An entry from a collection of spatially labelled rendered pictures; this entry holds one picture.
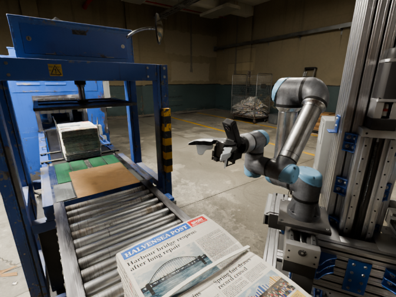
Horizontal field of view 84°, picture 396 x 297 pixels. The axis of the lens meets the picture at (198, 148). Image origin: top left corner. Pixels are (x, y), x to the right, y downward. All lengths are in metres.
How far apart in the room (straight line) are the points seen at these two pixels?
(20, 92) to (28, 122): 0.38
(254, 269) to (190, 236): 0.19
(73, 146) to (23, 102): 1.64
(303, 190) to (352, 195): 0.24
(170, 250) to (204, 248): 0.09
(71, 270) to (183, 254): 0.51
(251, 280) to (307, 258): 0.61
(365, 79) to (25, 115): 3.56
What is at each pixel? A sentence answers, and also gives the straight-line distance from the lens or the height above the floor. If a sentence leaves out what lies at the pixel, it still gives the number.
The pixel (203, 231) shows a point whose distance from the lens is 0.68.
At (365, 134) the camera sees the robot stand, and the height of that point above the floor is 1.23.
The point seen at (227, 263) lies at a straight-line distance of 0.60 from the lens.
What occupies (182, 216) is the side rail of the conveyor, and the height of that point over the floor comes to 0.80.
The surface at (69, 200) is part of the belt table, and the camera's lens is 1.50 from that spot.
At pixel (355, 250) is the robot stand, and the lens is 1.29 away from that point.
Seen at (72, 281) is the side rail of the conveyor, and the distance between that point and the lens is 0.97.
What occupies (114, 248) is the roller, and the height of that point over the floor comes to 0.80.
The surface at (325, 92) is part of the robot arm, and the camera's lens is 1.04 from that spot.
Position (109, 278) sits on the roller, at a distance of 0.94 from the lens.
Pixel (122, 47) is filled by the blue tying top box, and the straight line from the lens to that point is 1.55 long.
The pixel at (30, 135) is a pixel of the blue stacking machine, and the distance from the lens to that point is 3.74.
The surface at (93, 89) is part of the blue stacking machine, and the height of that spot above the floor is 1.32.
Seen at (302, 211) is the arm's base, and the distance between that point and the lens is 1.17.
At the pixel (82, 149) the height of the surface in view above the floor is 0.87.
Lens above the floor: 1.45
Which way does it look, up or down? 17 degrees down
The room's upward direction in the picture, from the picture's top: straight up
